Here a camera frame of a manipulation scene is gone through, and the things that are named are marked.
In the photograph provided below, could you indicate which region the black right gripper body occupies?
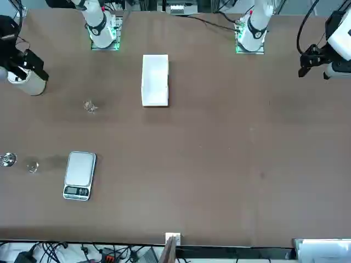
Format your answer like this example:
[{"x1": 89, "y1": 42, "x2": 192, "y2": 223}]
[{"x1": 0, "y1": 41, "x2": 30, "y2": 70}]

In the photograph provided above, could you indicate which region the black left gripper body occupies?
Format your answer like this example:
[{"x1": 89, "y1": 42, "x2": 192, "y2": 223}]
[{"x1": 309, "y1": 44, "x2": 331, "y2": 61}]

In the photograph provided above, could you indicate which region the small clear measuring cup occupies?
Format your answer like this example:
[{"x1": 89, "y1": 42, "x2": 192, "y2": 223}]
[{"x1": 83, "y1": 99, "x2": 99, "y2": 113}]

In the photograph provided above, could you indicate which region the cream lidded trash can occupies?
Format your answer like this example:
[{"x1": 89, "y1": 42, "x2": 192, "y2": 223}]
[{"x1": 7, "y1": 70, "x2": 47, "y2": 96}]

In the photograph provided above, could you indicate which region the tall clear glass vessel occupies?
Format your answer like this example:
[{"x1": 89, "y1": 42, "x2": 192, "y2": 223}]
[{"x1": 0, "y1": 152, "x2": 39, "y2": 175}]

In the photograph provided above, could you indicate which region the silver digital kitchen scale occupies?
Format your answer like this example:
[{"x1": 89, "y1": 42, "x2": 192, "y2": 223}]
[{"x1": 62, "y1": 151, "x2": 97, "y2": 201}]

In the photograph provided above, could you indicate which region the white plastic bin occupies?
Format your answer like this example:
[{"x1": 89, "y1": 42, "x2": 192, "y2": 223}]
[{"x1": 141, "y1": 54, "x2": 170, "y2": 107}]

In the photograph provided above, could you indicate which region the white power strip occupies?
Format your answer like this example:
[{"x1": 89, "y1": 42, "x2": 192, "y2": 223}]
[{"x1": 166, "y1": 1, "x2": 193, "y2": 16}]

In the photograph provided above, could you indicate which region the silver metal box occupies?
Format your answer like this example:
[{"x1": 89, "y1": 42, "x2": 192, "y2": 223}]
[{"x1": 291, "y1": 237, "x2": 351, "y2": 263}]

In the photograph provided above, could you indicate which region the black power adapter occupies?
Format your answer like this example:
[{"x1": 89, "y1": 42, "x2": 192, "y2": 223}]
[{"x1": 13, "y1": 249, "x2": 36, "y2": 263}]

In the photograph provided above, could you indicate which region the orange and black plug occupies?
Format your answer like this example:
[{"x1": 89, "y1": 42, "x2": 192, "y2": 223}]
[{"x1": 99, "y1": 248, "x2": 118, "y2": 263}]

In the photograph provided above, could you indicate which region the dark ribbed power supply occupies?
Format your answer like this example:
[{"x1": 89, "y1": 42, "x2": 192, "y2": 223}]
[{"x1": 138, "y1": 247, "x2": 159, "y2": 263}]

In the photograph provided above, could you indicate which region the brown wooden board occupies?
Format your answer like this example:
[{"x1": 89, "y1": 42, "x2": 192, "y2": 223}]
[{"x1": 160, "y1": 235, "x2": 178, "y2": 263}]

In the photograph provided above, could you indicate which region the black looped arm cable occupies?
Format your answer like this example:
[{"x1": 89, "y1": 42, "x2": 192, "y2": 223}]
[{"x1": 297, "y1": 0, "x2": 322, "y2": 55}]

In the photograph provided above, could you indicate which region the black cable on table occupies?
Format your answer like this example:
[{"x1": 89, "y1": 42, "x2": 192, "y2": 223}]
[{"x1": 175, "y1": 13, "x2": 241, "y2": 31}]

